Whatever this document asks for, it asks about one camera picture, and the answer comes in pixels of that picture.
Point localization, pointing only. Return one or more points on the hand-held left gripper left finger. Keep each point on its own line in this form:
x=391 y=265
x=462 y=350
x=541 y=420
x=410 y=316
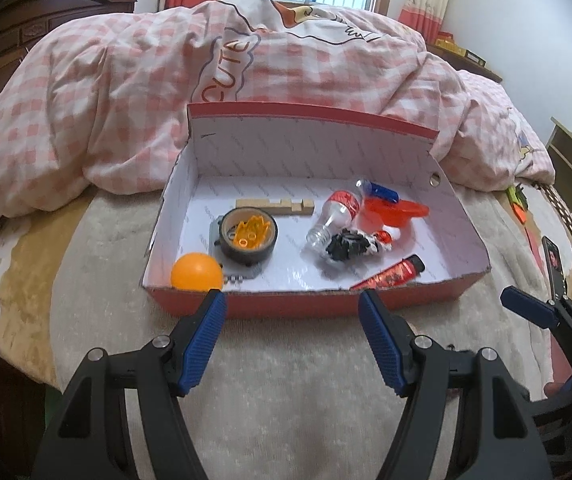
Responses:
x=205 y=340

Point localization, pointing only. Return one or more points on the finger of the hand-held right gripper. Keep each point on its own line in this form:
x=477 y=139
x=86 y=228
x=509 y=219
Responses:
x=531 y=307

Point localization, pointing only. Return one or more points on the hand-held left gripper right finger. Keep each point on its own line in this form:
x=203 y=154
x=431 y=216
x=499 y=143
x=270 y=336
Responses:
x=381 y=345

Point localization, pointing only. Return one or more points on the orange ball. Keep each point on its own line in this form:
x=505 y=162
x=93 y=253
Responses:
x=195 y=272

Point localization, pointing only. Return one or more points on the red tube with black cap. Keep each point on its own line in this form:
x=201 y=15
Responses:
x=391 y=275

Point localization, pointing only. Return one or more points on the grey plastic plate with holes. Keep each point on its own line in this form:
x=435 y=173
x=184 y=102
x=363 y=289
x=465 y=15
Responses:
x=240 y=272

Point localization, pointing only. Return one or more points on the black tape roll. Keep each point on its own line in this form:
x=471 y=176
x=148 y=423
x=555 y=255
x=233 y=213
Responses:
x=248 y=256

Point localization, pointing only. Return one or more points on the orange plastic gear piece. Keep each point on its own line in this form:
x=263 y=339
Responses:
x=251 y=232

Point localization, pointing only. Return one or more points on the red plastic funnel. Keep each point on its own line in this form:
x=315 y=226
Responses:
x=396 y=210

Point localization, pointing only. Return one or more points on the clear bottle with red label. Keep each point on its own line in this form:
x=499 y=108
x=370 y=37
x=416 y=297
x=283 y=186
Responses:
x=338 y=210

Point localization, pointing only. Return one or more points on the notched wooden block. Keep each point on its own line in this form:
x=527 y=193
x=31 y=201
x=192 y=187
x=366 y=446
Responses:
x=266 y=207

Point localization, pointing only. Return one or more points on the red cardboard box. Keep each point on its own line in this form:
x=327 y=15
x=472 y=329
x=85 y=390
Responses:
x=316 y=155

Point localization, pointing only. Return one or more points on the black smartphone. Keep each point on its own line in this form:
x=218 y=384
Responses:
x=553 y=265

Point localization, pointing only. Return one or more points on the white terry towel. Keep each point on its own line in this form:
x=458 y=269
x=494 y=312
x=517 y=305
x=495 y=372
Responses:
x=286 y=400

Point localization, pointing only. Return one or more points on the orange green plastic toy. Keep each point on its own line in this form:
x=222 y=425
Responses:
x=518 y=205

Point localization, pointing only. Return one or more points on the wooden side table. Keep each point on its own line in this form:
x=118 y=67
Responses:
x=471 y=67

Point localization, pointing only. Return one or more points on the pink checked quilt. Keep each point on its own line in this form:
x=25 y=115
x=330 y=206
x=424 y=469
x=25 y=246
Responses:
x=115 y=85

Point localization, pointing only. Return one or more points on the yellow red box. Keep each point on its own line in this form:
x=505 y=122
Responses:
x=448 y=42

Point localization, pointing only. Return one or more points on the dark wooden bed frame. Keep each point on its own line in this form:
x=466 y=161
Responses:
x=40 y=20

